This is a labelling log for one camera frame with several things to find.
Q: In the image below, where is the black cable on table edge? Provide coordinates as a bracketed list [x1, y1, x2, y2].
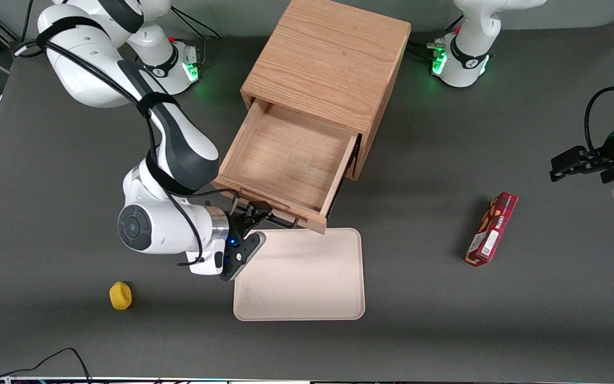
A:
[0, 348, 92, 382]

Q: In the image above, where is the beige plastic tray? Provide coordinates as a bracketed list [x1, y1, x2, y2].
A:
[233, 228, 366, 322]

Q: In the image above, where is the yellow sponge toy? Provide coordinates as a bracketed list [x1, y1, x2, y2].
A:
[109, 281, 132, 311]

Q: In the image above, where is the red tartan shortbread box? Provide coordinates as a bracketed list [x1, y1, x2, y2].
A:
[465, 191, 519, 267]

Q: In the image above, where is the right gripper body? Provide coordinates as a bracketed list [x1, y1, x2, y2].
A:
[226, 212, 255, 251]

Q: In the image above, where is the oak wood drawer cabinet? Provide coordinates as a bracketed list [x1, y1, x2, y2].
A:
[240, 0, 412, 181]

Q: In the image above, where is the black base cable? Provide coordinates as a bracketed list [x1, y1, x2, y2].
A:
[407, 40, 446, 60]
[170, 5, 221, 41]

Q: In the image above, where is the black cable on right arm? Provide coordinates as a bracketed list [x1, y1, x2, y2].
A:
[14, 40, 233, 266]

